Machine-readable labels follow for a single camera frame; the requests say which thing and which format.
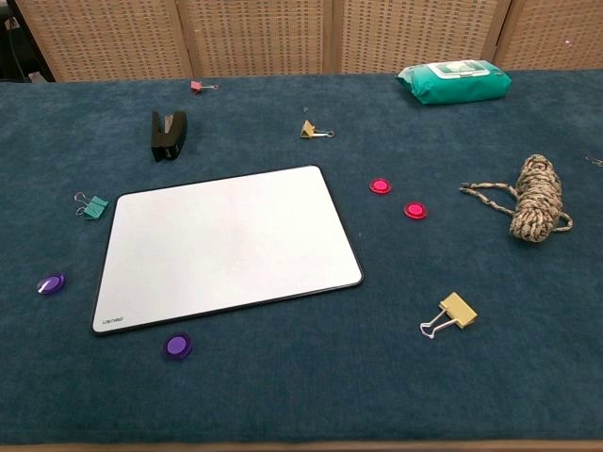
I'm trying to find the wicker folding screen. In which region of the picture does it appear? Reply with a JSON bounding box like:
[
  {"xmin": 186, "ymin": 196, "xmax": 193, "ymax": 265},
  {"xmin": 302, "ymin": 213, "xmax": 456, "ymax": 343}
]
[{"xmin": 13, "ymin": 0, "xmax": 603, "ymax": 84}]

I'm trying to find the purple round magnet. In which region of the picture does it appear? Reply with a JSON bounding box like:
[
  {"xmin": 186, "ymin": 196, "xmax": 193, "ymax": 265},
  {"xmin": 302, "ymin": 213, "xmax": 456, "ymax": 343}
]
[
  {"xmin": 36, "ymin": 272, "xmax": 68, "ymax": 298},
  {"xmin": 162, "ymin": 332, "xmax": 194, "ymax": 363}
]

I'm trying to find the green wet wipes pack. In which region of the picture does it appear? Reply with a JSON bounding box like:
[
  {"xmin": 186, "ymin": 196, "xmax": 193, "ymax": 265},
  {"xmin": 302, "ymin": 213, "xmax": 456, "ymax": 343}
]
[{"xmin": 395, "ymin": 60, "xmax": 513, "ymax": 105}]

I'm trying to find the camouflage rope bundle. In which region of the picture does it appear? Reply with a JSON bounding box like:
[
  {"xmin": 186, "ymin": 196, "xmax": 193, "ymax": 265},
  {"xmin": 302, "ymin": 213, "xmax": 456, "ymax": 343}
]
[{"xmin": 459, "ymin": 153, "xmax": 575, "ymax": 244}]

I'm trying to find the large yellow binder clip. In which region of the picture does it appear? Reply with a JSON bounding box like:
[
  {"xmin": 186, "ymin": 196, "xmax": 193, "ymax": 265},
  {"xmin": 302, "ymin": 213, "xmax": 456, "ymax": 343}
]
[{"xmin": 419, "ymin": 291, "xmax": 479, "ymax": 340}]

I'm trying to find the teal binder clip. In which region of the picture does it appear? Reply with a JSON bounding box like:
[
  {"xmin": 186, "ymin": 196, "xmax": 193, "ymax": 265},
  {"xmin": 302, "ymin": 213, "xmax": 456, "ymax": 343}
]
[{"xmin": 73, "ymin": 191, "xmax": 110, "ymax": 221}]

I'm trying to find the black stapler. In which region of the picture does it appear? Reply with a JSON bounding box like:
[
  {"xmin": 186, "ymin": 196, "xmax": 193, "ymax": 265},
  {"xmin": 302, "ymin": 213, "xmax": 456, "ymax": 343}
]
[{"xmin": 150, "ymin": 109, "xmax": 188, "ymax": 164}]

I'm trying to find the blue carpet table cover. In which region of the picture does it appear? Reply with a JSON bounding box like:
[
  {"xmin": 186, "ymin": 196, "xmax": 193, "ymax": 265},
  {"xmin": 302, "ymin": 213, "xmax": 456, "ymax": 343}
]
[{"xmin": 0, "ymin": 69, "xmax": 603, "ymax": 446}]

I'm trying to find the white magnetic board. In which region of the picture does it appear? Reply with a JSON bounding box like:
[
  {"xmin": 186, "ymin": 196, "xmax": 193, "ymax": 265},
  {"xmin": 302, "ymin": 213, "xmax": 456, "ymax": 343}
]
[{"xmin": 89, "ymin": 164, "xmax": 365, "ymax": 337}]

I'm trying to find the small yellow binder clip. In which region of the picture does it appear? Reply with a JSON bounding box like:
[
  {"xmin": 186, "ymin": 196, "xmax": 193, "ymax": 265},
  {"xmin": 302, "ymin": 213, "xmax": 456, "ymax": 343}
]
[{"xmin": 300, "ymin": 120, "xmax": 336, "ymax": 140}]

